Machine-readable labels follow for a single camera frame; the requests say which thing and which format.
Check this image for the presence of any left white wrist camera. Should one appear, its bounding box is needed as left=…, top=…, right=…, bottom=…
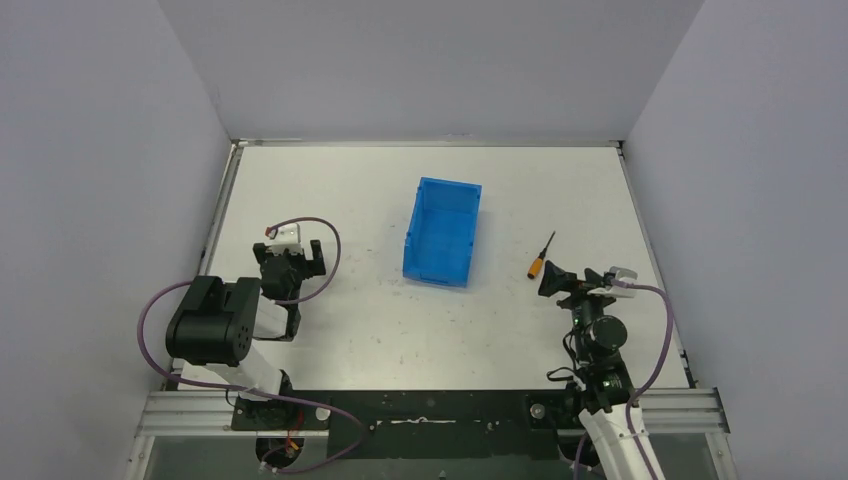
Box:
left=265, top=223, right=303, bottom=255

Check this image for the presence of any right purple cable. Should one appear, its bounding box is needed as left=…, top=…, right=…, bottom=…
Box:
left=573, top=280, right=676, bottom=480

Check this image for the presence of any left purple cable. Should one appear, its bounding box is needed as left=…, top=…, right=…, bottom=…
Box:
left=136, top=216, right=367, bottom=476

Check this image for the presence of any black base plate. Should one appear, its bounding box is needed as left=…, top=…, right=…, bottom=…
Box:
left=230, top=389, right=584, bottom=460

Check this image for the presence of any orange handled screwdriver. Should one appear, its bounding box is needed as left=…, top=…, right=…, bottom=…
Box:
left=526, top=231, right=556, bottom=280

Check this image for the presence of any aluminium front rail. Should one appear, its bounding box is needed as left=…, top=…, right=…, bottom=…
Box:
left=135, top=388, right=730, bottom=438

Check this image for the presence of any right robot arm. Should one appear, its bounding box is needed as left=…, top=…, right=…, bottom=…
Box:
left=538, top=260, right=664, bottom=479

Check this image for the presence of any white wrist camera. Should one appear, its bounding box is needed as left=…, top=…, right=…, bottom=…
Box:
left=588, top=266, right=638, bottom=299
left=265, top=223, right=303, bottom=255

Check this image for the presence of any blue plastic bin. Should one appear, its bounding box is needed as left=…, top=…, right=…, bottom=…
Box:
left=402, top=177, right=482, bottom=288

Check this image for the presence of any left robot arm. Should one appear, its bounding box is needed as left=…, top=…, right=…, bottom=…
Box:
left=165, top=239, right=327, bottom=431

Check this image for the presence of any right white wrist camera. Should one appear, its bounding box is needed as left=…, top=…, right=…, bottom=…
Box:
left=588, top=266, right=638, bottom=299

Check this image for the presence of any purple cable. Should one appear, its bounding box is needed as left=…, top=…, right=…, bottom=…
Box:
left=136, top=216, right=367, bottom=476
left=573, top=280, right=676, bottom=480

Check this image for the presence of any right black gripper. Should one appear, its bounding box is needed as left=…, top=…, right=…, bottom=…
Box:
left=541, top=261, right=621, bottom=363

